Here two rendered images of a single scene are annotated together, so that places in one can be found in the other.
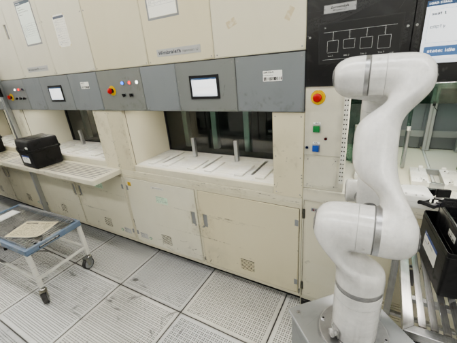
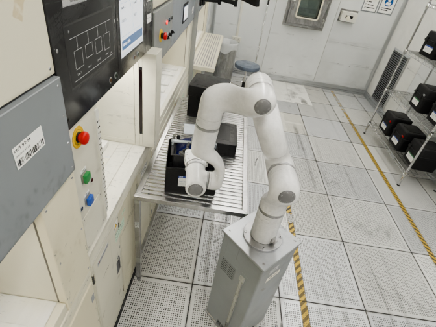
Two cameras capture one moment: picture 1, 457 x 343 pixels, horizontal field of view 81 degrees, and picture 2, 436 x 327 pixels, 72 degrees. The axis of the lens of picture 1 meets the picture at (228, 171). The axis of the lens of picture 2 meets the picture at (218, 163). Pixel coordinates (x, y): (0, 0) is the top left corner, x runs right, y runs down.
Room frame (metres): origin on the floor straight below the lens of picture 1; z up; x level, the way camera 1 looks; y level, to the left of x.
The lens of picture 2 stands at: (1.31, 0.37, 1.85)
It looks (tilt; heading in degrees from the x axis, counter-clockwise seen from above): 36 degrees down; 238
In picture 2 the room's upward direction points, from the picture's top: 10 degrees clockwise
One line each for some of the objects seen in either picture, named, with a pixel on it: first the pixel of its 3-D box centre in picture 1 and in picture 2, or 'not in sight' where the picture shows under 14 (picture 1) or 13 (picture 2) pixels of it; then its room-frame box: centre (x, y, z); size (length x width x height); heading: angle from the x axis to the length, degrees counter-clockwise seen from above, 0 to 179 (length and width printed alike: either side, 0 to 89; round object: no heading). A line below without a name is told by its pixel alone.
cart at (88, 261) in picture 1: (33, 244); not in sight; (1.94, 1.71, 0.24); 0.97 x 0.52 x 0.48; 62
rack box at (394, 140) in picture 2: not in sight; (406, 138); (-2.35, -1.29, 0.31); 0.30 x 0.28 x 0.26; 59
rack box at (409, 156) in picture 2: not in sight; (423, 154); (-2.19, -0.97, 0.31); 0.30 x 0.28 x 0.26; 57
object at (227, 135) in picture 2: not in sight; (215, 135); (0.42, -1.13, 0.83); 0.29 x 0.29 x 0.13; 61
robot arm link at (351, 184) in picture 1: (364, 191); (196, 180); (0.86, -0.49, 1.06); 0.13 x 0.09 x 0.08; 67
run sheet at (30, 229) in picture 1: (32, 228); not in sight; (1.82, 1.57, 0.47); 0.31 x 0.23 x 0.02; 81
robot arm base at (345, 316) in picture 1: (355, 309); (266, 222); (0.55, -0.33, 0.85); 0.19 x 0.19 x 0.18
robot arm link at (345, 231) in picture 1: (349, 246); (279, 193); (0.56, -0.30, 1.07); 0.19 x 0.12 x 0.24; 62
